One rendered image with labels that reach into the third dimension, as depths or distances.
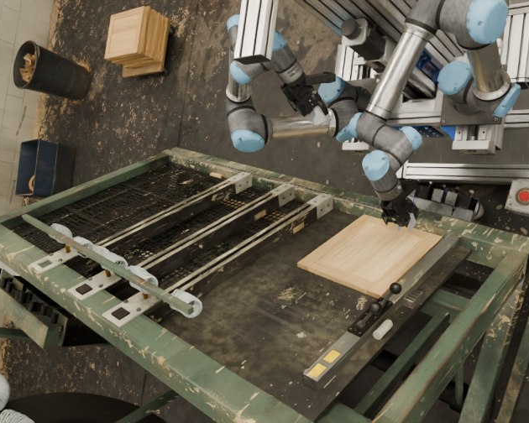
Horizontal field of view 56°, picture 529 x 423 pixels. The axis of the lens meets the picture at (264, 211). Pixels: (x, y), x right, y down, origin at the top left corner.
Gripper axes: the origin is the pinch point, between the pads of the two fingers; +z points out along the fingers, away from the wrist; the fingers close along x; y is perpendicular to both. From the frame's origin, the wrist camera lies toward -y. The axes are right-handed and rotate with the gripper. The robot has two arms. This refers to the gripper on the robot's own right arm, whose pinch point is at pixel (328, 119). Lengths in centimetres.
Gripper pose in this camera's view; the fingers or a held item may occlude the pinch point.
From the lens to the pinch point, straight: 171.3
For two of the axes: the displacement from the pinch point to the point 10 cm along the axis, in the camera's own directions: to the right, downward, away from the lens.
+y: -7.6, 6.5, -0.2
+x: 3.7, 4.0, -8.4
